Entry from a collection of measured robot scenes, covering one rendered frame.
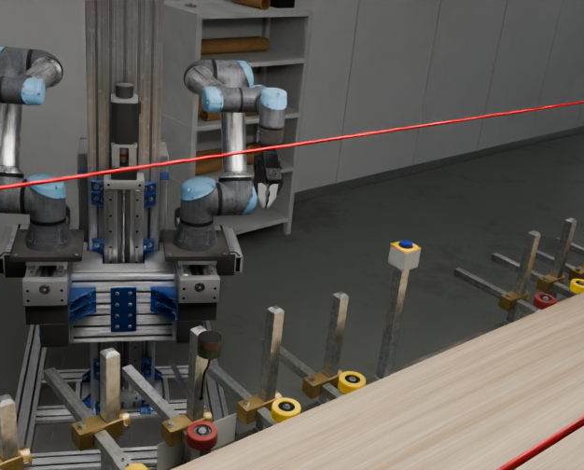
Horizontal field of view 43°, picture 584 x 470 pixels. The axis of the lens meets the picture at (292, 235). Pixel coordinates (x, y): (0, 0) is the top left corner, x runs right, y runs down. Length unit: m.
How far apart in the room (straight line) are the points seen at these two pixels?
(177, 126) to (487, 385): 2.84
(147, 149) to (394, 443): 1.31
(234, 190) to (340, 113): 3.50
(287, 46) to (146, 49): 2.62
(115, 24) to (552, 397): 1.79
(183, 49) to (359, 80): 1.99
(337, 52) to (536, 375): 3.80
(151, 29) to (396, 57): 3.99
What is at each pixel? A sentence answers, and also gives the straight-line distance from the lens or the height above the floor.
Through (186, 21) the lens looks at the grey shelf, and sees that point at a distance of 4.45.
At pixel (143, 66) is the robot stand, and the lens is 2.59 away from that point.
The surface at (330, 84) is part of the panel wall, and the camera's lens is 5.83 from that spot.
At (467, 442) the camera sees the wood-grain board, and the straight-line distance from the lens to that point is 2.12.
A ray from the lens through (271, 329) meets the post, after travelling 2.09.
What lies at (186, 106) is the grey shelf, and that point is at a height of 1.00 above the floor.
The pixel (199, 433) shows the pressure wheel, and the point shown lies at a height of 0.90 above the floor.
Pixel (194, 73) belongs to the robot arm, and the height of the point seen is 1.63.
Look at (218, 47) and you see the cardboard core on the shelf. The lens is 4.78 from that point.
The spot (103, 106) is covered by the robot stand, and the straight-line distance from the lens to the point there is 2.62.
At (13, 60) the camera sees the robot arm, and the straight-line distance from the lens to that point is 2.60.
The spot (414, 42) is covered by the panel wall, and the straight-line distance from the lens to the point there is 6.48.
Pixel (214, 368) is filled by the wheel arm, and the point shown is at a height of 0.83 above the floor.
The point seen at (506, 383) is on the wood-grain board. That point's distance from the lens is 2.40.
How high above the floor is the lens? 2.17
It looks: 24 degrees down
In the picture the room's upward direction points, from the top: 6 degrees clockwise
